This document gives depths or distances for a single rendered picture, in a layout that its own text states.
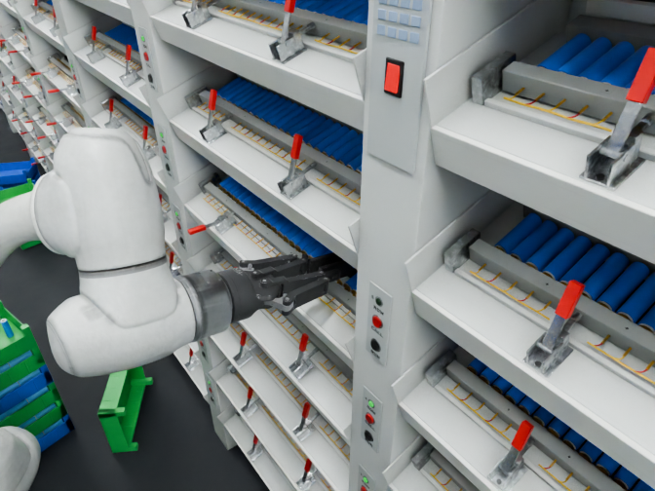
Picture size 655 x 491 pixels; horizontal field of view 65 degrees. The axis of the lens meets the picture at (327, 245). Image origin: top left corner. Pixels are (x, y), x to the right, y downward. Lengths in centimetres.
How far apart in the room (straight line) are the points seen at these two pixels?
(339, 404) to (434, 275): 43
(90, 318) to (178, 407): 139
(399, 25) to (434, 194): 17
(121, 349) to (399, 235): 34
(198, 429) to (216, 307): 127
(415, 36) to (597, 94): 16
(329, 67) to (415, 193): 20
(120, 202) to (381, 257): 31
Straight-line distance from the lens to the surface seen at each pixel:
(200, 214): 115
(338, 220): 71
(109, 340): 63
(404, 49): 51
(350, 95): 58
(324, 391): 100
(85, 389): 217
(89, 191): 61
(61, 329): 64
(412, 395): 74
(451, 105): 51
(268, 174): 84
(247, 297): 71
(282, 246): 95
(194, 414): 196
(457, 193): 58
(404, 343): 66
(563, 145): 47
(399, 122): 52
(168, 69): 111
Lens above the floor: 151
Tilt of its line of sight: 34 degrees down
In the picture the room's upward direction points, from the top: straight up
